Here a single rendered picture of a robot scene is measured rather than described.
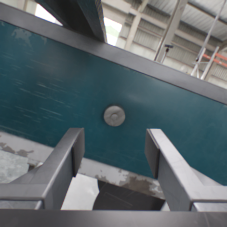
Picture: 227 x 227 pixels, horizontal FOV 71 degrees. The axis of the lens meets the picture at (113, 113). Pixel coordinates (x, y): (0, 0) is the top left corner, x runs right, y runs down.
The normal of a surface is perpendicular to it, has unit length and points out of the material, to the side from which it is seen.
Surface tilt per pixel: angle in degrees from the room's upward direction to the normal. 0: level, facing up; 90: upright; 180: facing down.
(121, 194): 90
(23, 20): 90
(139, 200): 90
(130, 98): 90
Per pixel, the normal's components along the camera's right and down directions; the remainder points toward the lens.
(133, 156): 0.00, 0.27
